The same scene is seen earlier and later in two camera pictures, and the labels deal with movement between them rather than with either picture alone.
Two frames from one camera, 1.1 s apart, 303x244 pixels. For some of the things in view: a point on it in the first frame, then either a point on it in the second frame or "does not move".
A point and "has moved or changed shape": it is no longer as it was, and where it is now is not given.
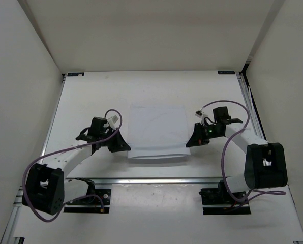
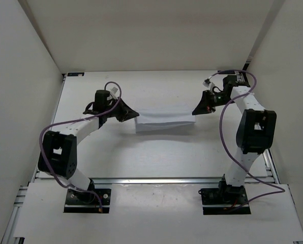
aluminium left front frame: (7, 237) does not move
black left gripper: (119, 145) to (126, 113)
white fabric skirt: (157, 131) has moved or changed shape
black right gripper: (197, 138) to (205, 105)
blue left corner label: (76, 74) does not move
